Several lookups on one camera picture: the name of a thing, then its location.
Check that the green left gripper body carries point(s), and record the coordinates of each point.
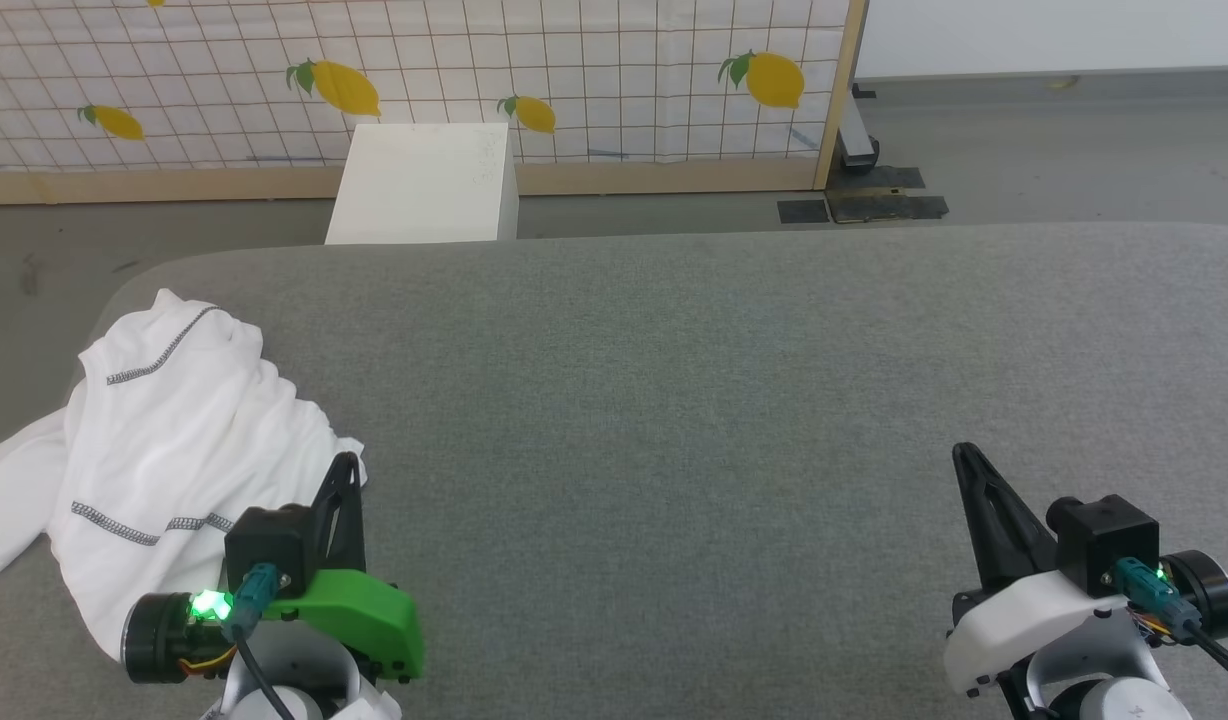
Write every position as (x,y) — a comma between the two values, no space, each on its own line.
(364,610)

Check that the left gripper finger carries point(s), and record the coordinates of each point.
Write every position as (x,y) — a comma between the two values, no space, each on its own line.
(354,530)
(324,530)

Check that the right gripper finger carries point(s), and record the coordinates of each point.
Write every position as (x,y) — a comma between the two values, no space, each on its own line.
(1014,535)
(979,530)

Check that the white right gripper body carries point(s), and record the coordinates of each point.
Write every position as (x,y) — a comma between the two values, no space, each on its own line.
(1024,620)

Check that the white long-sleeve shirt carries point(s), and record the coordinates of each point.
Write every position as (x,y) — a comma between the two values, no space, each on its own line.
(174,430)

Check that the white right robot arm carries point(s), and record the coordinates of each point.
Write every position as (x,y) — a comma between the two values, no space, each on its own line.
(1084,665)

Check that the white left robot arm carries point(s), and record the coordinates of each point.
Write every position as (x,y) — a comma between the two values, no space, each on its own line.
(304,665)

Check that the grey fabric sofa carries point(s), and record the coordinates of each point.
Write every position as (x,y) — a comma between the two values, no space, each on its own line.
(674,400)

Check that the large dark floor plate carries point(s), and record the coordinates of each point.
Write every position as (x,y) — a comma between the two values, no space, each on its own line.
(889,205)

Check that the white rectangular box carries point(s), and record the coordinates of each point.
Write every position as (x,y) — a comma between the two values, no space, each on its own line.
(424,185)

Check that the small black floor patch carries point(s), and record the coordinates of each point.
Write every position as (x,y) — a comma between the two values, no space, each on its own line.
(804,212)

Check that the metal partition foot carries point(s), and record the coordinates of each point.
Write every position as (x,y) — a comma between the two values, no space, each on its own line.
(859,140)

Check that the lemon print partition screen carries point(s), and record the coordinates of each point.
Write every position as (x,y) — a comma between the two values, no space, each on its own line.
(574,60)

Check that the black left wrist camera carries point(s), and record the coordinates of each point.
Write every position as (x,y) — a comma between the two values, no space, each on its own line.
(269,545)

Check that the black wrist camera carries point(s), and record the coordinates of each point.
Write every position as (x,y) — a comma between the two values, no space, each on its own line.
(269,545)
(1104,540)

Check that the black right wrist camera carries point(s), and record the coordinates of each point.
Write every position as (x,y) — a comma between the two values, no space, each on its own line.
(1104,540)

